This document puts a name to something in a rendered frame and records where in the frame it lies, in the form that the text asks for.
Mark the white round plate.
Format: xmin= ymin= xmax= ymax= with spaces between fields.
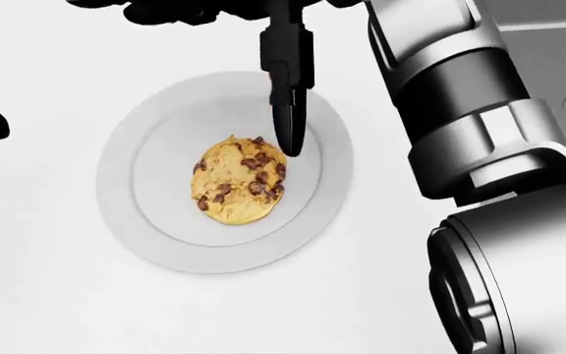
xmin=95 ymin=70 xmax=355 ymax=274

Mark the grey stovetop with burner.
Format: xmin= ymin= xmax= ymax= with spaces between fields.
xmin=468 ymin=0 xmax=566 ymax=207

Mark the chocolate chip cookie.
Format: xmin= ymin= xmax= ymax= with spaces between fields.
xmin=190 ymin=134 xmax=288 ymax=225

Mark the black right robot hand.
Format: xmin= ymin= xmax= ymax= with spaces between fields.
xmin=65 ymin=0 xmax=368 ymax=159

